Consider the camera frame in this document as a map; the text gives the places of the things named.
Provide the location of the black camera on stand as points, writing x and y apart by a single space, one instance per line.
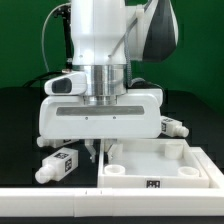
65 12

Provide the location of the white square table top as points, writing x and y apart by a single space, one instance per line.
152 163

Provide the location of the white L-shaped fence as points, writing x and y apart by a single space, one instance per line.
88 202

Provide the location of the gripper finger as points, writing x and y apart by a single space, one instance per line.
89 146
112 148

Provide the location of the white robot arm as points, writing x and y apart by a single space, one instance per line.
98 98

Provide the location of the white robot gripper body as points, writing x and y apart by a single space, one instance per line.
136 115

